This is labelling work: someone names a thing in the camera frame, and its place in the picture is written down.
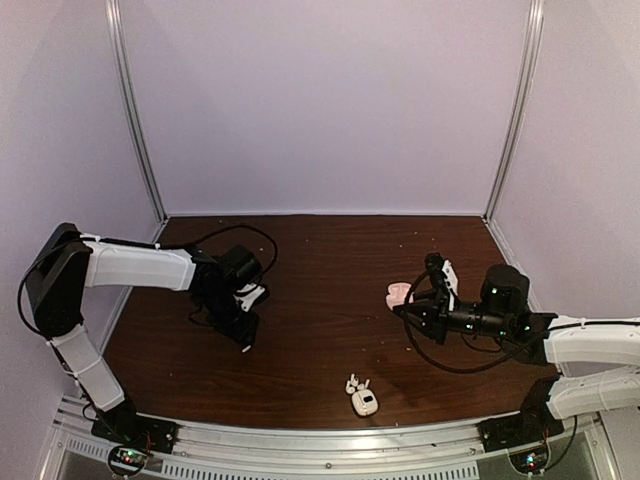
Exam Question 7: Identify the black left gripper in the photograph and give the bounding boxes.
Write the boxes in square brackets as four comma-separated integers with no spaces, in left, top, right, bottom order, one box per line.
[198,287,260,345]

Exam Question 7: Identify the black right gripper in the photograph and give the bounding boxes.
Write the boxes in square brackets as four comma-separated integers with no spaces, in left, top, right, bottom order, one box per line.
[393,288,511,347]

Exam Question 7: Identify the pink earbud case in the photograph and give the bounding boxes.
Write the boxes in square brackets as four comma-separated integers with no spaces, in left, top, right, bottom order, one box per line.
[385,282,411,310]

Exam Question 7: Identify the white earbud case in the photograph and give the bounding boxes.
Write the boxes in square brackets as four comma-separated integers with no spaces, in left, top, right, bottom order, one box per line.
[350,389,379,417]

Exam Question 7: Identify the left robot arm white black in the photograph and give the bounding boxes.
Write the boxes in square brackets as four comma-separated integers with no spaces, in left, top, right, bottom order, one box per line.
[16,223,270,444]

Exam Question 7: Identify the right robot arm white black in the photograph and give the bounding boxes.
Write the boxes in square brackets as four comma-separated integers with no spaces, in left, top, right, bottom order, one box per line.
[386,254,639,442]

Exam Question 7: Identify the left base circuit board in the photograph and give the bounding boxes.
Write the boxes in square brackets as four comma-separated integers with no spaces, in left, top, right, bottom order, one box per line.
[107,445,149,476]

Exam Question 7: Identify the base circuit board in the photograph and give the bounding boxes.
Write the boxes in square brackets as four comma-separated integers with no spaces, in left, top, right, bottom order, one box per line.
[509,447,550,475]
[107,445,149,476]

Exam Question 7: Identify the right base circuit board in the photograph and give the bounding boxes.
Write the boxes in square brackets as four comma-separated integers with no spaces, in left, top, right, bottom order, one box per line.
[509,447,550,475]

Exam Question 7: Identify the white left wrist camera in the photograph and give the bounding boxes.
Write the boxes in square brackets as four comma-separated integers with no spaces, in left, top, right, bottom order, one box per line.
[234,283,270,312]

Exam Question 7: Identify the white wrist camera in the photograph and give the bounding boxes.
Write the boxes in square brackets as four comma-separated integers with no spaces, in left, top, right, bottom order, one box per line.
[234,283,270,312]
[425,252,458,311]

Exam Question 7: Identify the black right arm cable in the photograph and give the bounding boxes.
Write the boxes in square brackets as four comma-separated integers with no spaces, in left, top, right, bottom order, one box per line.
[402,269,531,374]

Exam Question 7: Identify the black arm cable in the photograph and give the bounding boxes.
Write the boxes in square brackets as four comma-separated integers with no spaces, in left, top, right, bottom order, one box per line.
[402,269,531,374]
[189,223,279,281]

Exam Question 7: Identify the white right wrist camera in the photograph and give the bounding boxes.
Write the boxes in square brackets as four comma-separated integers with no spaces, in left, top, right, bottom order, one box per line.
[425,252,458,311]

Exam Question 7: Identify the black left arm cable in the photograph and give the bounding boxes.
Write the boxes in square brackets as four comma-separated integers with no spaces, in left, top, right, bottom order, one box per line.
[189,223,279,281]

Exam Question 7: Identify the aluminium front rail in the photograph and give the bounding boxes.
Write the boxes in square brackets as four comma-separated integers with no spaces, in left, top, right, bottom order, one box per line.
[35,395,622,479]

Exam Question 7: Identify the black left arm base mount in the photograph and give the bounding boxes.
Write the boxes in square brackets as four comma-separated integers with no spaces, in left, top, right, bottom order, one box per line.
[91,409,178,454]

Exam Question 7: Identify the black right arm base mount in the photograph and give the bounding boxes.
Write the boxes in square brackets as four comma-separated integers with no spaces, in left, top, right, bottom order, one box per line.
[478,413,565,453]

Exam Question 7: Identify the aluminium left corner post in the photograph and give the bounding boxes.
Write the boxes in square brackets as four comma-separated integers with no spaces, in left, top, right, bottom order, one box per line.
[105,0,169,224]

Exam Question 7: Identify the aluminium corner post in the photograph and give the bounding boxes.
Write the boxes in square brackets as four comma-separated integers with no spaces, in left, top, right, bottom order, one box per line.
[483,0,545,225]
[105,0,169,224]

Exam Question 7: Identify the aluminium right corner post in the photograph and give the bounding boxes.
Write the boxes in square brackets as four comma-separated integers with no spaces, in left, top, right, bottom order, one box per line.
[483,0,545,225]

